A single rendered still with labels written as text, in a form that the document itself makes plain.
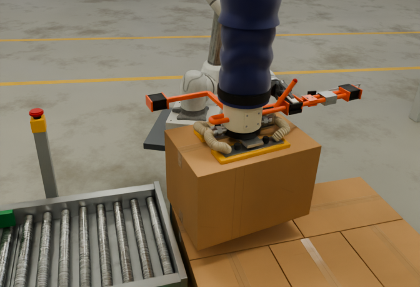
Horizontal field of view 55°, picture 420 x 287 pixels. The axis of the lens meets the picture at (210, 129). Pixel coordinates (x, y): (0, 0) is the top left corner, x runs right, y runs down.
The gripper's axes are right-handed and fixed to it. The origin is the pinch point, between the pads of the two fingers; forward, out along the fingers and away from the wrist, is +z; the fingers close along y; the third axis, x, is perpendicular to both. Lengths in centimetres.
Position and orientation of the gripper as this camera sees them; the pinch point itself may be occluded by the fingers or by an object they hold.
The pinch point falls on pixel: (292, 104)
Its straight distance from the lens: 189.0
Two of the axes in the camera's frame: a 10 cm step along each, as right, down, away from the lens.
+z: 2.8, 4.8, -8.3
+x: -9.6, 1.0, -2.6
